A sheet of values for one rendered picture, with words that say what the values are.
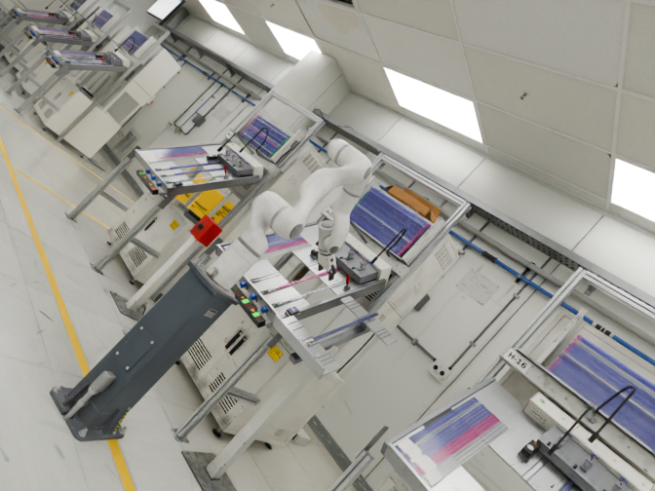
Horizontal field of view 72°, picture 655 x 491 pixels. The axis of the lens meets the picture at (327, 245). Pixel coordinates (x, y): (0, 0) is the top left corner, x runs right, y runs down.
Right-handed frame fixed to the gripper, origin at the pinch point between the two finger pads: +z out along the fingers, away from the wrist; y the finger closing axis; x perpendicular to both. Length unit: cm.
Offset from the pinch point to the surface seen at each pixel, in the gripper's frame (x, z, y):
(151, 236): 49, 51, 156
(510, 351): -45, 10, -84
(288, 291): 18.9, 7.9, 6.5
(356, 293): -13.3, 13.9, -10.0
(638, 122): -202, -51, -42
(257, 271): 24.8, 6.9, 28.9
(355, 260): -26.7, 9.3, 7.9
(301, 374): 38, 17, -34
